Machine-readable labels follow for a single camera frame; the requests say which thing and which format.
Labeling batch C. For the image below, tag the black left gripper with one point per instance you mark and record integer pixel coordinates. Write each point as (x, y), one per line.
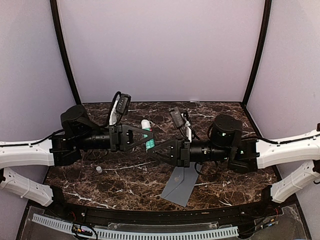
(119, 137)

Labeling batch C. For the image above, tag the white slotted cable duct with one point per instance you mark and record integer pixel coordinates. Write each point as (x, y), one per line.
(107, 234)

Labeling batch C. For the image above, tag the black right frame post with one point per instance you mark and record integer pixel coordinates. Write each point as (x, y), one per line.
(258, 53)

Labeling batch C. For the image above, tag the white glue stick cap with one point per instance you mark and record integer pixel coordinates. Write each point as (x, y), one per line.
(99, 169)

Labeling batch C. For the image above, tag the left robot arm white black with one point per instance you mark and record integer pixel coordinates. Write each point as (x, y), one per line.
(62, 148)

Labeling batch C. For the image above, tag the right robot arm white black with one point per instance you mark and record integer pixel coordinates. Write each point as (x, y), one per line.
(248, 154)

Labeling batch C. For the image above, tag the grey paper envelope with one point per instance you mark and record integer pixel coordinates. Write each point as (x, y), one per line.
(180, 185)

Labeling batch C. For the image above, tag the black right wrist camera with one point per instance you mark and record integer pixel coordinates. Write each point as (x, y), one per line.
(177, 118)

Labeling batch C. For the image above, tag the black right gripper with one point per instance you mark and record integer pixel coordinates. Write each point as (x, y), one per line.
(179, 153)

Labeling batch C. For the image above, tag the black frame post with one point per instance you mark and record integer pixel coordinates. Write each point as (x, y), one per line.
(258, 53)
(63, 51)

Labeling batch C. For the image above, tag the black left frame post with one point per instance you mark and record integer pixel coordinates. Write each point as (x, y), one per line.
(63, 51)

